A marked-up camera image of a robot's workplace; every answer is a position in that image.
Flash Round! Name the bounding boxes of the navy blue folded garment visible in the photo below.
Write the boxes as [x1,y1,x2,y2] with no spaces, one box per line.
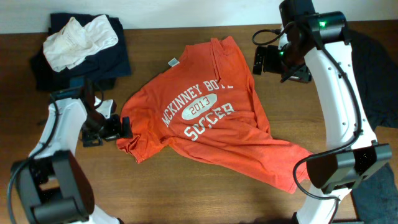
[29,16,132,91]

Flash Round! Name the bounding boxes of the black garment with white print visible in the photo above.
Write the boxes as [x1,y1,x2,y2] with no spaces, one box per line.
[349,30,397,129]

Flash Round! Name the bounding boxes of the orange red printed t-shirt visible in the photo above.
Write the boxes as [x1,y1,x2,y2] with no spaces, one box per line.
[117,37,308,193]

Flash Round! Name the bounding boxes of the white crumpled garment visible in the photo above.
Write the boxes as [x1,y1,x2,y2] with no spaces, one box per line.
[43,14,119,72]

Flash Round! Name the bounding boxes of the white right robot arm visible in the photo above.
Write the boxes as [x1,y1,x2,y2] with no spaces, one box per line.
[252,1,392,223]

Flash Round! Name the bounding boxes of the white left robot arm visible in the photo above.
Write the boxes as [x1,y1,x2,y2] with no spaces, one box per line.
[7,83,132,224]

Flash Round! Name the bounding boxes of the dark grey garment lower right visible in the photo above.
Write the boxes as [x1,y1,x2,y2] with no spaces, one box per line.
[352,163,397,224]

